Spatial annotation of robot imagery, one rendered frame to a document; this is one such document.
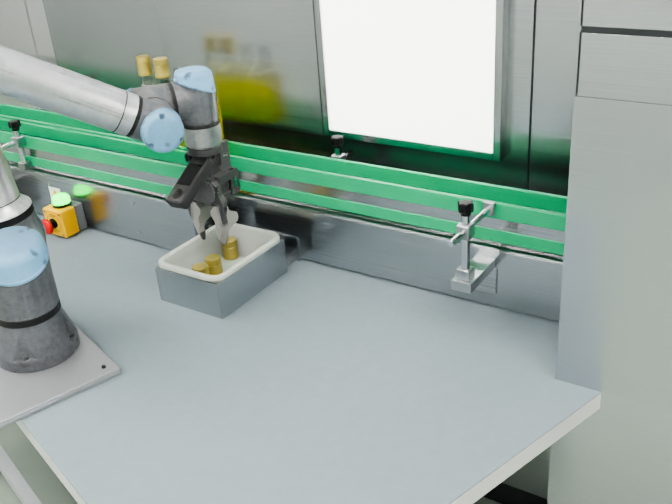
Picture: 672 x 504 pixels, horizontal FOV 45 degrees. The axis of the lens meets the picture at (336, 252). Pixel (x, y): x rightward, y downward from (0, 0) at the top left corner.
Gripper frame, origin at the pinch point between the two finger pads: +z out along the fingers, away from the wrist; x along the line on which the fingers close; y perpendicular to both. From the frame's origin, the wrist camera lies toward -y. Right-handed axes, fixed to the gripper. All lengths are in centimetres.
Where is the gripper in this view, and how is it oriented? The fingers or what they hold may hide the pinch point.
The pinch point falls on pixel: (211, 238)
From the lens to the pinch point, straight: 172.1
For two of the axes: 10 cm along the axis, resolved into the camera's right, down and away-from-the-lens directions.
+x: -8.3, -2.0, 5.2
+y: 5.5, -4.1, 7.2
